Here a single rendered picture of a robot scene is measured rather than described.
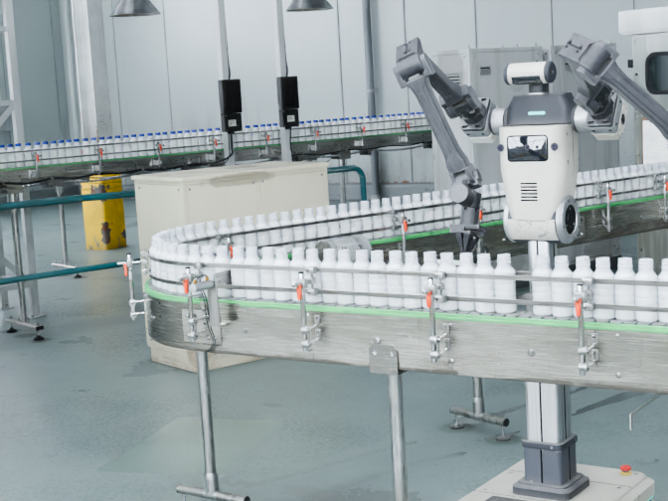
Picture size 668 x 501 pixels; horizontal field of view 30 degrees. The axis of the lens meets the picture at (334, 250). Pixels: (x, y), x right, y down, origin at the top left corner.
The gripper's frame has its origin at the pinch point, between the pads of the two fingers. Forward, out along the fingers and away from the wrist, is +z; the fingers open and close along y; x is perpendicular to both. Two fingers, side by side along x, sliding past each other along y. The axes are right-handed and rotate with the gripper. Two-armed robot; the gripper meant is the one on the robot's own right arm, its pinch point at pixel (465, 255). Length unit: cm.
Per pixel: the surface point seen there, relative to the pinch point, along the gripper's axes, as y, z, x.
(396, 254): -12.9, 3.8, -18.7
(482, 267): 16.2, 6.9, -19.1
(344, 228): -113, -29, 100
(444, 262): 4.1, 5.8, -19.2
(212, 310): -77, 24, -22
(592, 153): -221, -204, 609
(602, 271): 52, 7, -19
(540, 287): 33.8, 11.6, -17.7
